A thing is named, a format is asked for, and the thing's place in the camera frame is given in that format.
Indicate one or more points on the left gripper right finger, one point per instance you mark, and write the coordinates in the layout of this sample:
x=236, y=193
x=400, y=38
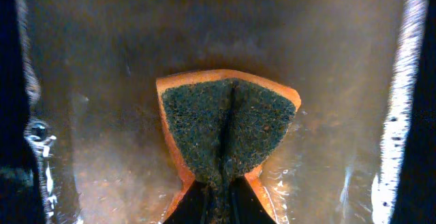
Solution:
x=245, y=207

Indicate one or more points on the orange green sponge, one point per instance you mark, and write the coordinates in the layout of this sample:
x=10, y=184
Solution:
x=220, y=125

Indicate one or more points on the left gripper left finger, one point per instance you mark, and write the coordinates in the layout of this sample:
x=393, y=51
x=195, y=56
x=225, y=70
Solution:
x=194, y=208

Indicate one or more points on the black rectangular water tray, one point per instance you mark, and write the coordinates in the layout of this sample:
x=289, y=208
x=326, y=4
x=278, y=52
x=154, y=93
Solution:
x=81, y=132

